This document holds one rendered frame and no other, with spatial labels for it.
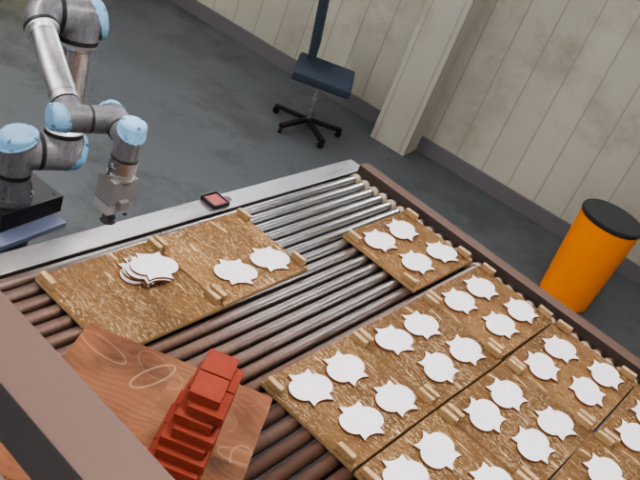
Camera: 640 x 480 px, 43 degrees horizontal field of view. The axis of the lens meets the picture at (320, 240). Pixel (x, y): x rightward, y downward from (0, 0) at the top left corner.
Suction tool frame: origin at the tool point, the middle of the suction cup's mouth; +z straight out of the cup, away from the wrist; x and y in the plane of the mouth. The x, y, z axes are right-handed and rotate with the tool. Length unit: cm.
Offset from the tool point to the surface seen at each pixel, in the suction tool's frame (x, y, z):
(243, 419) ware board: -69, -11, 9
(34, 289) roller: 3.8, -16.4, 22.1
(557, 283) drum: -60, 322, 90
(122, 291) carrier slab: -9.9, 2.9, 19.4
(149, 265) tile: -7.4, 13.8, 15.0
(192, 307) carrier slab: -24.8, 17.2, 18.9
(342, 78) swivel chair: 135, 326, 59
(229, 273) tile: -19.2, 38.0, 17.6
